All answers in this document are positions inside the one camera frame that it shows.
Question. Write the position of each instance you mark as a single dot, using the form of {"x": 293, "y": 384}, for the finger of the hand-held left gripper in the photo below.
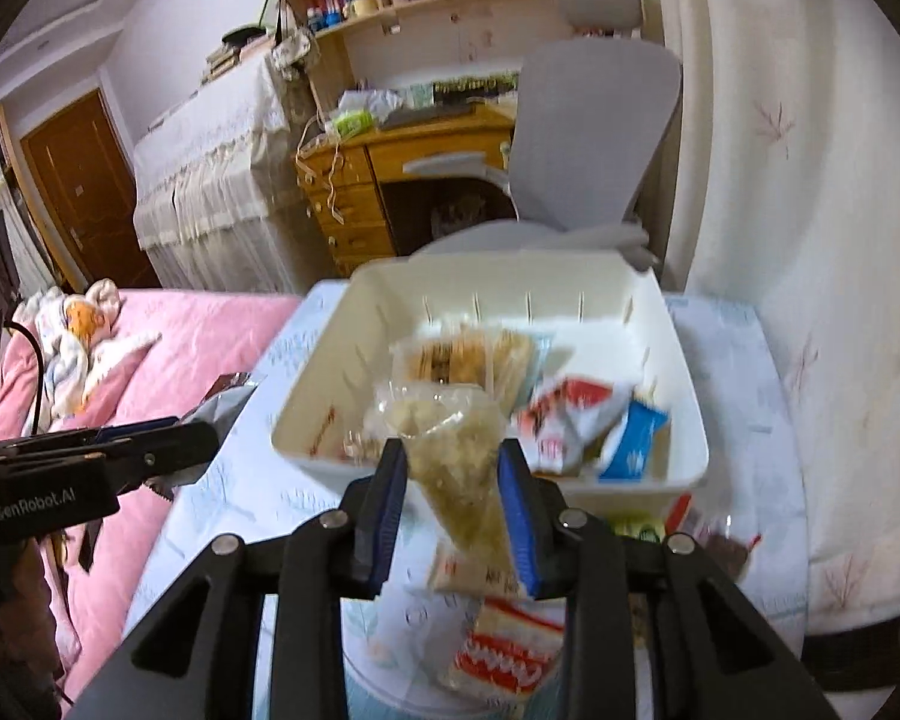
{"x": 135, "y": 430}
{"x": 180, "y": 450}

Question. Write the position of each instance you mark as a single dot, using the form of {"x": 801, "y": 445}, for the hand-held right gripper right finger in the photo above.
{"x": 521, "y": 525}

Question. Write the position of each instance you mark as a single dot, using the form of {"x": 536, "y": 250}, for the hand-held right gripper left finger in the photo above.
{"x": 386, "y": 525}

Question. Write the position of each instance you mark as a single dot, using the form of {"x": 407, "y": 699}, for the silver grey snack packet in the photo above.
{"x": 225, "y": 409}

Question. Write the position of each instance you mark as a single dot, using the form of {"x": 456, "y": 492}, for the clear nut candy packet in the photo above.
{"x": 360, "y": 444}

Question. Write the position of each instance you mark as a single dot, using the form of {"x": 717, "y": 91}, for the clear bread packet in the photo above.
{"x": 450, "y": 450}

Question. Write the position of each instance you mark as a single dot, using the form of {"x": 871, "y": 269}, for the red cookie packet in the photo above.
{"x": 570, "y": 420}

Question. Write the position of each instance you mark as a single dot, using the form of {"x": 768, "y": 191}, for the green snack packet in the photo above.
{"x": 637, "y": 529}

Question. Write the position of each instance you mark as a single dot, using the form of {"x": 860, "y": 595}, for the yellow cake packet red print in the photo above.
{"x": 506, "y": 652}

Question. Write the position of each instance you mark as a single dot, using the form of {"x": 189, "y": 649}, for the blue white snack packet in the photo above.
{"x": 634, "y": 439}

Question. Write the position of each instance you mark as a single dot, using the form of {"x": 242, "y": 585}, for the small red wrapper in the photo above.
{"x": 679, "y": 517}

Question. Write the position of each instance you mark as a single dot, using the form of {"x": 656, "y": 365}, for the beige biscuit pack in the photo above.
{"x": 510, "y": 360}

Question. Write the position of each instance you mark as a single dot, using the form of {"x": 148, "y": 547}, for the clear packet with black label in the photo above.
{"x": 442, "y": 364}

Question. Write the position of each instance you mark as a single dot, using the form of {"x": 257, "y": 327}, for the white plastic storage bin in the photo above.
{"x": 330, "y": 360}

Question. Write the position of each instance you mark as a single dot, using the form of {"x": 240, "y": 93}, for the brown snack packet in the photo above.
{"x": 724, "y": 547}

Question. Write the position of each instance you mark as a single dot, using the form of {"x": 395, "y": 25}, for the person's left forearm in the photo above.
{"x": 19, "y": 615}

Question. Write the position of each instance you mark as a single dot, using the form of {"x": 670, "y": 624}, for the pink blanket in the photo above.
{"x": 180, "y": 360}

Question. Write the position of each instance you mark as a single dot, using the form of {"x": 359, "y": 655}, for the cartoon printed white cloth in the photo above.
{"x": 75, "y": 337}

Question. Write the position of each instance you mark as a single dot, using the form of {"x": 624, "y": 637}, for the brown wooden door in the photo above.
{"x": 82, "y": 180}

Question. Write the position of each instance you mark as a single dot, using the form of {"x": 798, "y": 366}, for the white lace cloth cover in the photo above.
{"x": 210, "y": 165}

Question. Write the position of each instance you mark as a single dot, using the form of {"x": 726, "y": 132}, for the wooden desk with drawers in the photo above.
{"x": 352, "y": 195}

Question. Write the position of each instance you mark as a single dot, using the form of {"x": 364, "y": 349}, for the green tissue pack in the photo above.
{"x": 352, "y": 124}

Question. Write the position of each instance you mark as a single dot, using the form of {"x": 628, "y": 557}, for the stack of books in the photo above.
{"x": 221, "y": 61}

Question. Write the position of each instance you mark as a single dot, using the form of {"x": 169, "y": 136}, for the white crumpled bag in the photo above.
{"x": 367, "y": 101}

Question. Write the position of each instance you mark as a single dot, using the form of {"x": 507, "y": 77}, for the grey office chair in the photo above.
{"x": 585, "y": 127}

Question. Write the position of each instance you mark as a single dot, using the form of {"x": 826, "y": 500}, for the black keyboard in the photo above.
{"x": 412, "y": 117}

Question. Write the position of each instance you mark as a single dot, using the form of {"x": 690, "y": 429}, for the black round object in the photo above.
{"x": 244, "y": 35}

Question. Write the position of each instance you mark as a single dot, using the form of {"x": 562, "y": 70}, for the floral cloth bag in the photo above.
{"x": 294, "y": 52}

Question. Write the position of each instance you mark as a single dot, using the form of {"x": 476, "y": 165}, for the black patterned box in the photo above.
{"x": 472, "y": 87}

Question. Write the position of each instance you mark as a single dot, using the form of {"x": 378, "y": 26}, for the cream leaf print curtain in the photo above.
{"x": 795, "y": 165}

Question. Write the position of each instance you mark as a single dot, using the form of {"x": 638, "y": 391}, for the wooden bookshelf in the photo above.
{"x": 420, "y": 30}

